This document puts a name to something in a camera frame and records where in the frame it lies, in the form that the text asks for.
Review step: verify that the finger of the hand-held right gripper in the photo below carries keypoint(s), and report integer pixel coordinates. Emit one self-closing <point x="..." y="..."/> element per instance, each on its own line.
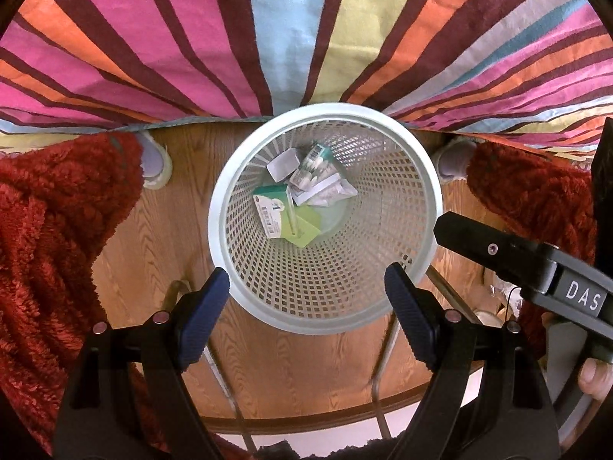
<point x="604" y="191"/>
<point x="493" y="249"/>

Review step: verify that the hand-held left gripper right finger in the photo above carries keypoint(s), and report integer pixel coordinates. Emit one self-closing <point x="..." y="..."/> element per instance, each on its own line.
<point x="409" y="306"/>

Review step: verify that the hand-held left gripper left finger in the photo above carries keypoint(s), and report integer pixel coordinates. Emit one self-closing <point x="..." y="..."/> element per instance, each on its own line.
<point x="208" y="306"/>

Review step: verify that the green and white box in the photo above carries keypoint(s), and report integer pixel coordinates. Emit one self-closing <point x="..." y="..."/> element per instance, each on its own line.
<point x="272" y="211"/>

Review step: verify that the lime green box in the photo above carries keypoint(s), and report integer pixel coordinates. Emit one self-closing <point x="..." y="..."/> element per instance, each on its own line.
<point x="304" y="227"/>

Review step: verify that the white mesh wastebasket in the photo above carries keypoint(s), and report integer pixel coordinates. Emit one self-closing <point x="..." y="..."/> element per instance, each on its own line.
<point x="325" y="211"/>

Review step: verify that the large white paper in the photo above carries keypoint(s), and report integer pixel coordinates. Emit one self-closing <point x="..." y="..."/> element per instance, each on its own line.
<point x="328" y="192"/>

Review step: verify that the long white box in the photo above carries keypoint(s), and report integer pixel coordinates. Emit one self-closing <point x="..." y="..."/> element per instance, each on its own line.
<point x="283" y="164"/>

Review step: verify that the teal printed box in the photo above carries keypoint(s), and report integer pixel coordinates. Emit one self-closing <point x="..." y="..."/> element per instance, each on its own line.
<point x="313" y="163"/>

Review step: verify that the person's right hand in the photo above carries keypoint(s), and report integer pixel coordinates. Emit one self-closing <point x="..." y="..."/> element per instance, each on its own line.
<point x="597" y="379"/>

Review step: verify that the red shaggy rug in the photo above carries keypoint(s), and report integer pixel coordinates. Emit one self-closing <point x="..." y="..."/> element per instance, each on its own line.
<point x="52" y="249"/>
<point x="536" y="191"/>

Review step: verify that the white bed caster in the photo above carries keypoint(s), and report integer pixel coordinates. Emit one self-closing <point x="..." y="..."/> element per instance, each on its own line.
<point x="452" y="159"/>
<point x="155" y="160"/>

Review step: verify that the striped bed sheet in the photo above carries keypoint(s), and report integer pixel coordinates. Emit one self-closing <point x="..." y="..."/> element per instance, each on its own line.
<point x="297" y="33"/>

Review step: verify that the metal frame stool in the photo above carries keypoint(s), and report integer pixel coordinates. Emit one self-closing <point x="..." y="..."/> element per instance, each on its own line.
<point x="230" y="393"/>

